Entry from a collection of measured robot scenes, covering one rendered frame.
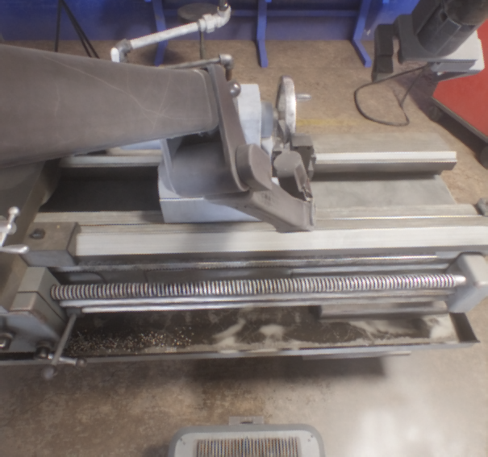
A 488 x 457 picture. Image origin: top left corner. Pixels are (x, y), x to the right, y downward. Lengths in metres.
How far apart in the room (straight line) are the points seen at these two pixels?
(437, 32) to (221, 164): 0.31
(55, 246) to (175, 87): 0.81
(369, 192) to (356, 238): 0.34
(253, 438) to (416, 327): 0.70
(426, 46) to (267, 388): 1.46
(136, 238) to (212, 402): 0.90
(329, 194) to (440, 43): 0.87
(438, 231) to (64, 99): 1.07
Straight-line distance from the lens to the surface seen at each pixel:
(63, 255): 1.07
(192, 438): 1.41
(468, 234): 1.22
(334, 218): 1.10
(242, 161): 0.35
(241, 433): 1.40
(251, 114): 0.89
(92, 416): 1.78
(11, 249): 0.92
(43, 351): 1.25
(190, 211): 1.01
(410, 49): 0.54
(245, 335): 1.34
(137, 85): 0.26
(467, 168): 2.95
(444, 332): 1.54
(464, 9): 0.49
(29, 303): 1.09
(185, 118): 0.31
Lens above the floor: 1.65
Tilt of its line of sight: 50 degrees down
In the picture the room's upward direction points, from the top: 2 degrees clockwise
